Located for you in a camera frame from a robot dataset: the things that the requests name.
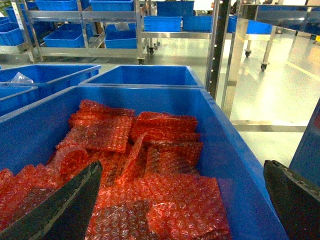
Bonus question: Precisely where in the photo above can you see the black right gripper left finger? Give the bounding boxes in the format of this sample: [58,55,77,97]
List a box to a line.
[0,161,103,240]

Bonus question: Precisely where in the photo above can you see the blue bin behind front bin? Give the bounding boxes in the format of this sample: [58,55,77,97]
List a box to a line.
[79,65,205,89]

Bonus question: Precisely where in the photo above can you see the clear plastic bag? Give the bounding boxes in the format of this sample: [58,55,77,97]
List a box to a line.
[9,72,34,84]

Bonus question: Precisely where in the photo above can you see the blue bin with clear bag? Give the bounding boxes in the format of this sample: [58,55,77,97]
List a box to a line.
[0,64,102,99]

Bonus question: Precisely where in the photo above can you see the stainless steel shelf rack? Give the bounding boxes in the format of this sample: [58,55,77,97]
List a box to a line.
[205,0,320,118]

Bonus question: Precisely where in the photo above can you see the blue bin with red bags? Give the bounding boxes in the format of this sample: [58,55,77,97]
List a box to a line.
[0,86,287,240]

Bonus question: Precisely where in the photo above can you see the steel wheeled cart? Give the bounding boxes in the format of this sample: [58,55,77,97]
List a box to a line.
[11,0,154,65]

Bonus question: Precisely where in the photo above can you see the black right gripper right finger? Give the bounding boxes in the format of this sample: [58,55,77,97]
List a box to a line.
[263,160,320,240]

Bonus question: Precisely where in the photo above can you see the red bubble wrap bags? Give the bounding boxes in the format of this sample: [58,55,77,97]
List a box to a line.
[0,99,231,240]

